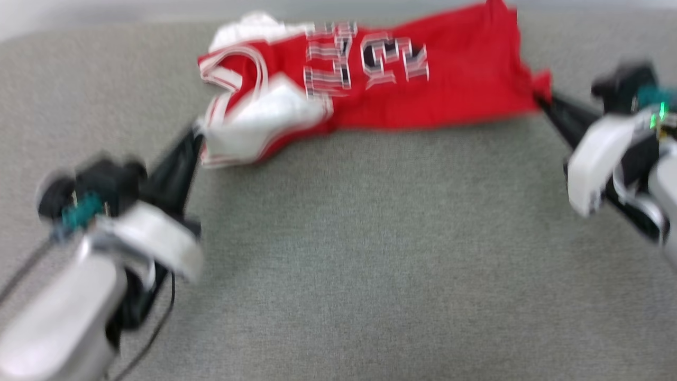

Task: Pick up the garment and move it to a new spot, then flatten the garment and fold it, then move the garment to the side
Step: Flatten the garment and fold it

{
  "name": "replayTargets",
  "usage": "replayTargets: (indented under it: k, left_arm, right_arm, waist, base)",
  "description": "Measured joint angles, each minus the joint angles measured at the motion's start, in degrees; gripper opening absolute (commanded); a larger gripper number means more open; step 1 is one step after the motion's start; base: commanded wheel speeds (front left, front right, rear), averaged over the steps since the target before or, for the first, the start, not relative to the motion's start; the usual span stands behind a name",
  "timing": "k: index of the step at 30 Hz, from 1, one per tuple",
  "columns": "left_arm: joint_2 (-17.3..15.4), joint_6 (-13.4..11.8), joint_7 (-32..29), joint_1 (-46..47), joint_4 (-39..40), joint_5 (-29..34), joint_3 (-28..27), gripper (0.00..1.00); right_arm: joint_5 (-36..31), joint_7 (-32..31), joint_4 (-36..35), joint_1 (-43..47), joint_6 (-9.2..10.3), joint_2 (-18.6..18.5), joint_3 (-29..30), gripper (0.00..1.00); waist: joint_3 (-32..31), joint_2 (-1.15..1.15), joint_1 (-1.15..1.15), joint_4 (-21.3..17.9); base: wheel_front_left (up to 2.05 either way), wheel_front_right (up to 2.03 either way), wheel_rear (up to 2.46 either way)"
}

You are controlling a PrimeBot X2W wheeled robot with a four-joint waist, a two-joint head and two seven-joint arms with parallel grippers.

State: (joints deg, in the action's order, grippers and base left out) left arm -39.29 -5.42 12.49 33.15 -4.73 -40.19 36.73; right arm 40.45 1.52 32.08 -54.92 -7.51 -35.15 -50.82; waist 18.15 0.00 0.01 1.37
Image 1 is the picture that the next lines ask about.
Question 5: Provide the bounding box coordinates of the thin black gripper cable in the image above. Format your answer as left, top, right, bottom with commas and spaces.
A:
112, 272, 177, 381

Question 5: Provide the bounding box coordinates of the teal cable connector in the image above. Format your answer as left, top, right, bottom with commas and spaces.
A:
636, 86, 677, 113
54, 193, 105, 240

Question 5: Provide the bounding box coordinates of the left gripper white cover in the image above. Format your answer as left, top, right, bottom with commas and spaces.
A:
89, 126, 206, 330

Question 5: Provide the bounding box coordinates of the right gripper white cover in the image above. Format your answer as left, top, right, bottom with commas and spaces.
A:
537, 94, 665, 245

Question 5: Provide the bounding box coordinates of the red and white basketball jersey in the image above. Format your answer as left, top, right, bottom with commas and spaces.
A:
197, 0, 554, 169

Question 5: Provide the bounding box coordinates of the black camera cable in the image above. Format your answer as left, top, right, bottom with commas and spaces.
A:
0, 237, 60, 306

